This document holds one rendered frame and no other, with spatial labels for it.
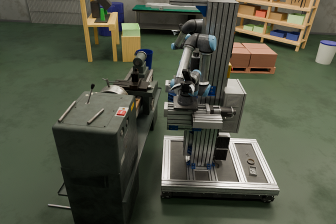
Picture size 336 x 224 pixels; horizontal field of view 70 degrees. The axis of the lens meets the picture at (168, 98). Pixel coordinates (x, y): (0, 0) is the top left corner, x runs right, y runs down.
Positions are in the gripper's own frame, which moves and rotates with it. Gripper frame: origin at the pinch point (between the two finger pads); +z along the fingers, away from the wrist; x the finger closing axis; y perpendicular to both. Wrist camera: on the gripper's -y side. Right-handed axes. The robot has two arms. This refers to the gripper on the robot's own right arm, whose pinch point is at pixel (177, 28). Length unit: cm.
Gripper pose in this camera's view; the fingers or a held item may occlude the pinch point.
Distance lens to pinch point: 309.0
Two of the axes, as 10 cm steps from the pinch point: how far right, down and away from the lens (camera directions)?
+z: -3.5, -4.7, 8.1
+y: 0.9, 8.4, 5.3
